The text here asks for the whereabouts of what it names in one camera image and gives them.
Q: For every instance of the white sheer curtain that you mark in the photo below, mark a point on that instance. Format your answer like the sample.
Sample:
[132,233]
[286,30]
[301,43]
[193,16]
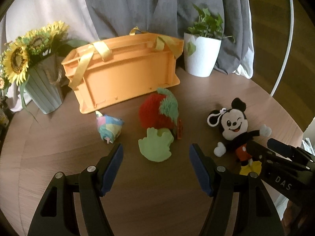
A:
[25,15]

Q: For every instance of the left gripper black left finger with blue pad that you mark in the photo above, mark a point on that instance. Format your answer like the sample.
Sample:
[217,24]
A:
[55,214]

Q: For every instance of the white plant pot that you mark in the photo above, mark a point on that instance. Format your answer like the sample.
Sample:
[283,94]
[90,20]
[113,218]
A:
[200,54]

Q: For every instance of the sunflower bouquet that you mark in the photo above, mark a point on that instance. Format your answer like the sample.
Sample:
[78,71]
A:
[28,50]

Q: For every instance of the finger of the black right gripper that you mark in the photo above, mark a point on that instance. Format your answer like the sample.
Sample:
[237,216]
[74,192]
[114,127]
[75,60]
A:
[295,154]
[260,152]

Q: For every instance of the pastel patchwork fabric pouch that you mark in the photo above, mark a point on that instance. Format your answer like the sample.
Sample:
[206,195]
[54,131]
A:
[109,127]

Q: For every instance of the red green fluffy plush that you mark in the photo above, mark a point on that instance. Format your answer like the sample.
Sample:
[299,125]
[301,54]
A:
[161,110]

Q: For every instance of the green potted plant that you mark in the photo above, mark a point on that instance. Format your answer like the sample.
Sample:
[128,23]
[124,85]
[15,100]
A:
[208,25]

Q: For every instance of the green flat plush leaf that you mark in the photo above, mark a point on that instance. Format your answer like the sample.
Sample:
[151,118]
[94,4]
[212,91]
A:
[156,145]

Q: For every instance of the Mickey Mouse plush toy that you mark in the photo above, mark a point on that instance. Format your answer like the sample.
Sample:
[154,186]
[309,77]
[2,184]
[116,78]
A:
[233,126]

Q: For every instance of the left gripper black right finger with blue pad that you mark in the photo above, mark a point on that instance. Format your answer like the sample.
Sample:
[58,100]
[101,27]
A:
[255,213]

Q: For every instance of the orange plastic crate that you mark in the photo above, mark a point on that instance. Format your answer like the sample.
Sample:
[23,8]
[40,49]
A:
[110,71]

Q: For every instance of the grey ribbed vase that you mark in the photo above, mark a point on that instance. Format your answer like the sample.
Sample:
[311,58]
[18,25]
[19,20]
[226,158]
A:
[44,86]

